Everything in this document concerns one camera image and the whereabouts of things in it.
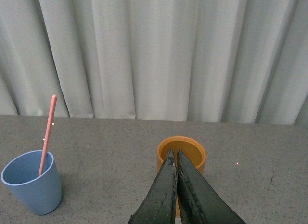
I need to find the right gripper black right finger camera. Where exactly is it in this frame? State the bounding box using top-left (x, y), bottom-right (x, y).
top-left (177, 150), bottom-right (245, 224)

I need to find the white pleated curtain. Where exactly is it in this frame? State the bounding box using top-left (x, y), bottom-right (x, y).
top-left (0, 0), bottom-right (308, 125)

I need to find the orange bamboo holder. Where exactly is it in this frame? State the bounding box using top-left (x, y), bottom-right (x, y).
top-left (157, 136), bottom-right (207, 218)

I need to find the pink chopstick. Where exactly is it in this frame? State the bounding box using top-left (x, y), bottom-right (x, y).
top-left (38, 95), bottom-right (57, 176)

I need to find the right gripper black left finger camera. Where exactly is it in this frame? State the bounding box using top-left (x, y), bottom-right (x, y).
top-left (129, 150), bottom-right (178, 224)

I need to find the blue plastic cup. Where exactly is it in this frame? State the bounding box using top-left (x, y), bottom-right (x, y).
top-left (1, 150), bottom-right (62, 215)

